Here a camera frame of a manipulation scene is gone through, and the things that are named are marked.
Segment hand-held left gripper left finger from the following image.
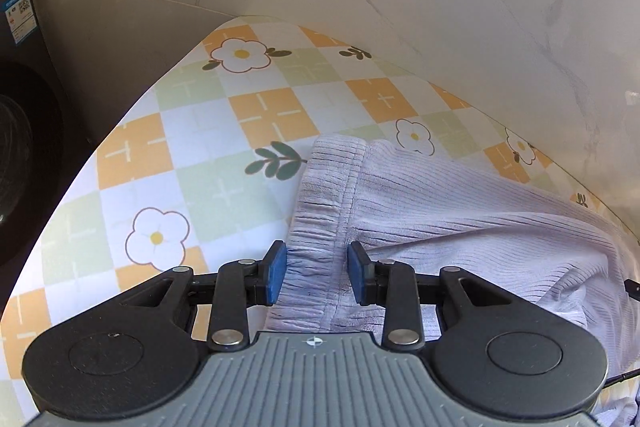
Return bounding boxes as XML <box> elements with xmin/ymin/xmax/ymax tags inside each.
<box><xmin>122</xmin><ymin>241</ymin><xmax>288</xmax><ymax>352</ymax></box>

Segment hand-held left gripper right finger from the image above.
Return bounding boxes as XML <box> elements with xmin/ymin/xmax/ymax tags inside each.
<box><xmin>348</xmin><ymin>241</ymin><xmax>506</xmax><ymax>352</ymax></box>

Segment lavender ribbed pants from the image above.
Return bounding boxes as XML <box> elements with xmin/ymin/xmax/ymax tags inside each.
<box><xmin>265</xmin><ymin>133</ymin><xmax>640</xmax><ymax>427</ymax></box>

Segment floral checkered tablecloth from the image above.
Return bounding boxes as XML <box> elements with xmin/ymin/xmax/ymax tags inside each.
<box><xmin>0</xmin><ymin>14</ymin><xmax>606</xmax><ymax>418</ymax></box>

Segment grey front-load washing machine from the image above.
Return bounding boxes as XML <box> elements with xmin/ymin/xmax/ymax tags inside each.
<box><xmin>0</xmin><ymin>0</ymin><xmax>98</xmax><ymax>288</ymax></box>

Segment black cable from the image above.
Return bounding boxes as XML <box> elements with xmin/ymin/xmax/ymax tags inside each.
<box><xmin>606</xmin><ymin>369</ymin><xmax>640</xmax><ymax>390</ymax></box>

